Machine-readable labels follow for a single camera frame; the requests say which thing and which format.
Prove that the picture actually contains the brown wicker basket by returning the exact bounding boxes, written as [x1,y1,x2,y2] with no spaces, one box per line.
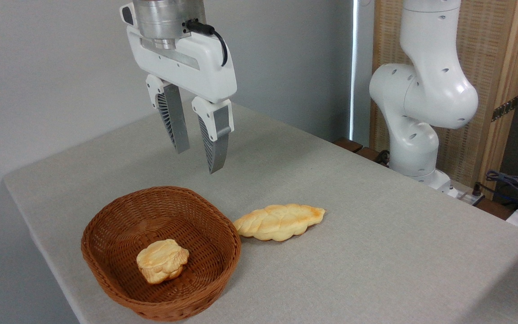
[81,186,242,322]

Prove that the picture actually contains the small round bread roll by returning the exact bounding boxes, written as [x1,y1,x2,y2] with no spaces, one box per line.
[136,239,190,284]

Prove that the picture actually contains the long braided bread loaf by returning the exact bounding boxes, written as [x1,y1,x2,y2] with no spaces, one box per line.
[233,204,326,242]

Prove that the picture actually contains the white power strip with plug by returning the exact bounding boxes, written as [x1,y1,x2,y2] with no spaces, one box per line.
[449,182,485,206]

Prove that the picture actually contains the dark brown wooden slat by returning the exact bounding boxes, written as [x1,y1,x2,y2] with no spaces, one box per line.
[334,137,363,153]
[474,198,514,221]
[355,147,390,168]

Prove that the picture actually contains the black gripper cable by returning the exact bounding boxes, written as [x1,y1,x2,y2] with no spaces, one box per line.
[185,19,228,67]

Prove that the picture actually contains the grey fabric tablecloth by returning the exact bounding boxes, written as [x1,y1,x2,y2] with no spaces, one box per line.
[3,94,518,324]

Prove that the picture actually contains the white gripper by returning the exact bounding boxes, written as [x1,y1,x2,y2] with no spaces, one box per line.
[126,26,238,175]

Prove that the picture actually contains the blue-grey cable bundle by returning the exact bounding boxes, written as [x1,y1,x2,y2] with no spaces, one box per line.
[486,170,518,210]

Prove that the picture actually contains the metal screen hinge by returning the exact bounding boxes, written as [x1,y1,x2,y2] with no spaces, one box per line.
[491,96,518,122]

